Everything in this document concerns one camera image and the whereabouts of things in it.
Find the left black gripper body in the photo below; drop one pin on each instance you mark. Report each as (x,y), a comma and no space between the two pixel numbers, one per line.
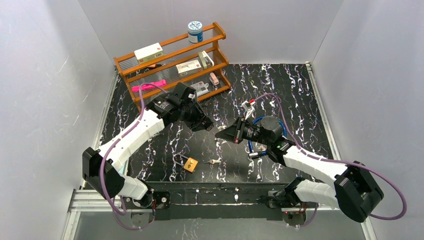
(197,117)

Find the blue lidded jar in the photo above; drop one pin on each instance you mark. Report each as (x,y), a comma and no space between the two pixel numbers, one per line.
(195,32)

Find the blue cable bike lock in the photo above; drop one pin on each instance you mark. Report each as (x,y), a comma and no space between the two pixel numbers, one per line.
(271,129)

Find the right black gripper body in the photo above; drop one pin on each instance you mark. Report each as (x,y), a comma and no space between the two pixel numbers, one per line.
(238,130)

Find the packaged item bottom shelf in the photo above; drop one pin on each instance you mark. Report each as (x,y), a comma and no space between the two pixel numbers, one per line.
(201,88)

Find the brass padlock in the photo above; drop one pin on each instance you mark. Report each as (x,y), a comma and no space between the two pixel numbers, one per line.
(189,164)

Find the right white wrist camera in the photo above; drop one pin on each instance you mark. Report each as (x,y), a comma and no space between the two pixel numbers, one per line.
(249,107)

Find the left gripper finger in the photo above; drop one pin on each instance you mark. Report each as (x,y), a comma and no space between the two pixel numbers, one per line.
(202,126)
(204,118)

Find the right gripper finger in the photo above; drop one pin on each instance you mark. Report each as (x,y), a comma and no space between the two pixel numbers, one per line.
(230,130)
(229,136)

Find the white box top shelf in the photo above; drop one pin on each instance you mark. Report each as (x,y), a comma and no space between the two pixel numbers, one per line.
(149,53)

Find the black cable padlock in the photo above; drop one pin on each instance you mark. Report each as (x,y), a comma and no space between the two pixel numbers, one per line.
(204,106)

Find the orange wooden shelf rack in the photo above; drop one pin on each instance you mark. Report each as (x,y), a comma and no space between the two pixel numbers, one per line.
(181,62)

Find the pink plastic tool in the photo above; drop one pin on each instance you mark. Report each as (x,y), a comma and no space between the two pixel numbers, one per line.
(146,87)

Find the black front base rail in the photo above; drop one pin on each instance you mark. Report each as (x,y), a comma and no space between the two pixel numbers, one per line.
(243,200)

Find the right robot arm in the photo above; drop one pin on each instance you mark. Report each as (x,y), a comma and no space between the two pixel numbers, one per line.
(349,188)

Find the silver keys near padlock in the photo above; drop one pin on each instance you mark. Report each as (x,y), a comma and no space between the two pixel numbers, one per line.
(213,161)

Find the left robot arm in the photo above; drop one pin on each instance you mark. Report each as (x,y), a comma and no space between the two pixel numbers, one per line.
(101,167)

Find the white box middle shelf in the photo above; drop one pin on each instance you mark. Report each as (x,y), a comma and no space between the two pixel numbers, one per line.
(188,68)

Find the white box shelf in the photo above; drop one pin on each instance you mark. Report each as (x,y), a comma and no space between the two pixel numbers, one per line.
(188,68)
(149,53)

